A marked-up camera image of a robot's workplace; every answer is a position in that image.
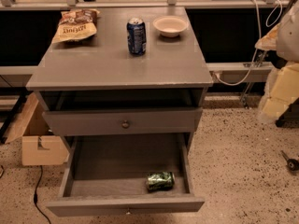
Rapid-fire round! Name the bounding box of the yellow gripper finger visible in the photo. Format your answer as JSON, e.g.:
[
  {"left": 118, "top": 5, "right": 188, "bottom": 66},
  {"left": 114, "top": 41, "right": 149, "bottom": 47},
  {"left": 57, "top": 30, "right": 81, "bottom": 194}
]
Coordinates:
[
  {"left": 255, "top": 24, "right": 279, "bottom": 51},
  {"left": 257, "top": 62, "right": 299, "bottom": 122}
]

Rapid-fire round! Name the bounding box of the green soda can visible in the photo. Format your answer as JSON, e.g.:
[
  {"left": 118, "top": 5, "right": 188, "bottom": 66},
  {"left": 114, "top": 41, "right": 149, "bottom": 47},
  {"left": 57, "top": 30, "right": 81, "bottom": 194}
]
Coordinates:
[{"left": 146, "top": 172, "right": 175, "bottom": 191}]

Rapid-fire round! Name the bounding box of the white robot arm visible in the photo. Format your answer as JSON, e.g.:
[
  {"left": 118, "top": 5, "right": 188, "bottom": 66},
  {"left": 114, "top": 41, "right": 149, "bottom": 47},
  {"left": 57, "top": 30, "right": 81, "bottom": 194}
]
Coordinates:
[{"left": 255, "top": 1, "right": 299, "bottom": 123}]

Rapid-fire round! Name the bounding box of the closed grey top drawer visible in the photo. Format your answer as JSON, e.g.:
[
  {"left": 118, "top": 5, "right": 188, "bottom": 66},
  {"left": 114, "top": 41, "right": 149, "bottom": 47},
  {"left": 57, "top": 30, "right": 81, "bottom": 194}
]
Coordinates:
[{"left": 43, "top": 108, "right": 202, "bottom": 136}]

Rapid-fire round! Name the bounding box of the blue soda can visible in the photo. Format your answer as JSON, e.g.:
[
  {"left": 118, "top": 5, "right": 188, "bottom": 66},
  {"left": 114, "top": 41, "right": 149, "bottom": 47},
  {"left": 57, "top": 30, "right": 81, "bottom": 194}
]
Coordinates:
[{"left": 126, "top": 17, "right": 147, "bottom": 55}]

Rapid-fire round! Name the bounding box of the grey drawer cabinet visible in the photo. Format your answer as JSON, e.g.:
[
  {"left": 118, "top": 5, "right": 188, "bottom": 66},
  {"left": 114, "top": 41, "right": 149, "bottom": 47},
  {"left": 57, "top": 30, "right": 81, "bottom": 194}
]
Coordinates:
[{"left": 27, "top": 7, "right": 212, "bottom": 217}]

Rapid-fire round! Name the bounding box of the open grey middle drawer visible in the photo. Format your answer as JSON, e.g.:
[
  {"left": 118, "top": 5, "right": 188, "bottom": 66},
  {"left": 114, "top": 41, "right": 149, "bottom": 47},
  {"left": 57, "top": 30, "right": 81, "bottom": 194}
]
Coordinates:
[{"left": 47, "top": 133, "right": 204, "bottom": 217}]

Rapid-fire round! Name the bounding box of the black tool on floor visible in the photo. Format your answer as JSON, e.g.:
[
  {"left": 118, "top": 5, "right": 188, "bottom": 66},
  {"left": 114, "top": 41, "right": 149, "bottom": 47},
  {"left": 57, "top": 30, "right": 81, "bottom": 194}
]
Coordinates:
[{"left": 281, "top": 151, "right": 299, "bottom": 171}]

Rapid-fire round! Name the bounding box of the white bowl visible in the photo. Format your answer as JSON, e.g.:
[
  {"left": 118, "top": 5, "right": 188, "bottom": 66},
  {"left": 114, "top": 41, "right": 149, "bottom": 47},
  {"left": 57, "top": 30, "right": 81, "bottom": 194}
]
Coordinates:
[{"left": 152, "top": 16, "right": 188, "bottom": 38}]

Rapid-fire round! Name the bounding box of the brown chip bag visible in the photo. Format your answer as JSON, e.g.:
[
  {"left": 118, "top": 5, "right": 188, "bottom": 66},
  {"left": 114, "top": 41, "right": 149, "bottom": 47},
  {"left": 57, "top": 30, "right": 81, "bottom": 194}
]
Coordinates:
[{"left": 52, "top": 8, "right": 100, "bottom": 44}]

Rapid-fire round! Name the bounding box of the cardboard box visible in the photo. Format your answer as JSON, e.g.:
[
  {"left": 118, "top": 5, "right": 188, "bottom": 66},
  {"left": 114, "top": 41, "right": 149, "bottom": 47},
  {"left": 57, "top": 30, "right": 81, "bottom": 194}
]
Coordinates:
[{"left": 5, "top": 93, "right": 69, "bottom": 166}]

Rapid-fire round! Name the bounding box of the white hanging cable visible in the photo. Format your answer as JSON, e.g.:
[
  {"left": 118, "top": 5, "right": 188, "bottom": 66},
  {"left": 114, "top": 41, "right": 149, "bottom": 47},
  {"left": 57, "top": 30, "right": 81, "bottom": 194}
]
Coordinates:
[{"left": 214, "top": 0, "right": 284, "bottom": 87}]

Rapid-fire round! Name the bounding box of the black floor cable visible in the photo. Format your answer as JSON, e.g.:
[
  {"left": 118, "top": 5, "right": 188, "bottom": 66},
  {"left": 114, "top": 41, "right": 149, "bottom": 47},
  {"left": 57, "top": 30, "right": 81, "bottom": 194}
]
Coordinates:
[{"left": 33, "top": 165, "right": 52, "bottom": 224}]

